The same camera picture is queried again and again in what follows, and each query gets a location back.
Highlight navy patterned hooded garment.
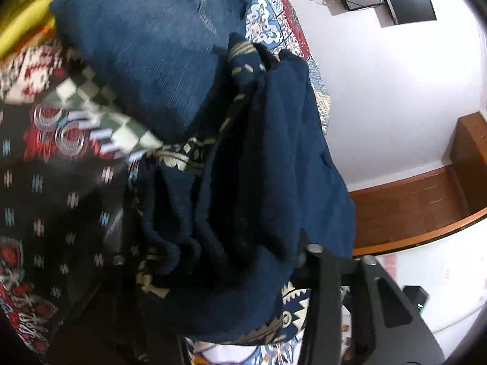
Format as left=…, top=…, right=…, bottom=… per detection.
left=130, top=34, right=355, bottom=345

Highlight wooden wardrobe with door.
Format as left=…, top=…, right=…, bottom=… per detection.
left=351, top=112, right=486, bottom=256

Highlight patchwork bed cover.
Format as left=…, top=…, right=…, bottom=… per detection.
left=0, top=0, right=355, bottom=365

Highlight folded blue denim jeans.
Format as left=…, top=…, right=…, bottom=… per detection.
left=50, top=0, right=252, bottom=141

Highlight yellow cartoon blanket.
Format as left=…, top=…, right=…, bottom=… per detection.
left=1, top=0, right=54, bottom=58

